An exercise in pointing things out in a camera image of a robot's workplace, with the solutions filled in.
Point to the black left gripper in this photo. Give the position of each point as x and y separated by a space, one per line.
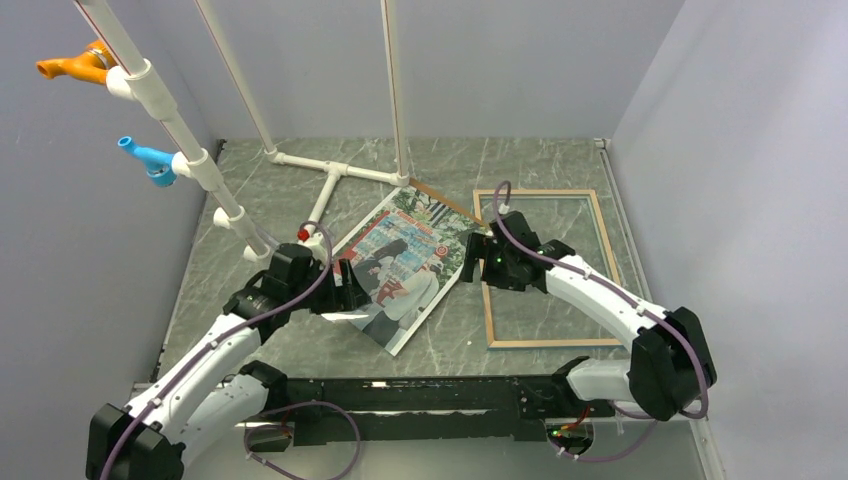
350 295

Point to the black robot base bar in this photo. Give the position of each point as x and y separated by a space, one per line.
318 422

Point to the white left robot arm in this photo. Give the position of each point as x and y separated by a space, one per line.
160 432

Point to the orange plastic hook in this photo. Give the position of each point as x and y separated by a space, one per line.
91 66

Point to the colourful photo poster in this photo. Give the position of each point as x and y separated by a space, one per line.
406 254

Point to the blue plastic hook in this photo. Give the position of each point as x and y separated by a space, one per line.
157 163

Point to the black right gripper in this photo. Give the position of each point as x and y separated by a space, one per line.
475 249

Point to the aluminium rail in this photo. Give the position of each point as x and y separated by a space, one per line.
529 397

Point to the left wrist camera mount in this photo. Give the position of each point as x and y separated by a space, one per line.
316 242

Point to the wooden frame backing board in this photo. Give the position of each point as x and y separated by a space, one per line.
435 194

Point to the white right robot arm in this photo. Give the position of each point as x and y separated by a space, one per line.
670 368

